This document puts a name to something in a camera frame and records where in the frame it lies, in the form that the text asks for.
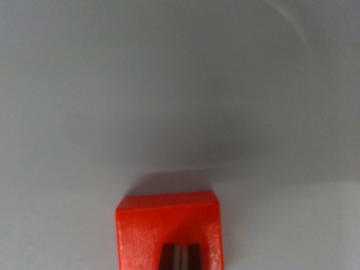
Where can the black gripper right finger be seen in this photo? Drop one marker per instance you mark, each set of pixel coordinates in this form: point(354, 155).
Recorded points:
point(194, 257)

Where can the red wooden block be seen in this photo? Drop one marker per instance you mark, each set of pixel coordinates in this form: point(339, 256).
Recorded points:
point(146, 227)

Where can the white plastic tray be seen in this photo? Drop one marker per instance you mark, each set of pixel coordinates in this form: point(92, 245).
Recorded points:
point(140, 98)

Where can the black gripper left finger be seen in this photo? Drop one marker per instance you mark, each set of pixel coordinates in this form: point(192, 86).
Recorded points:
point(167, 257)

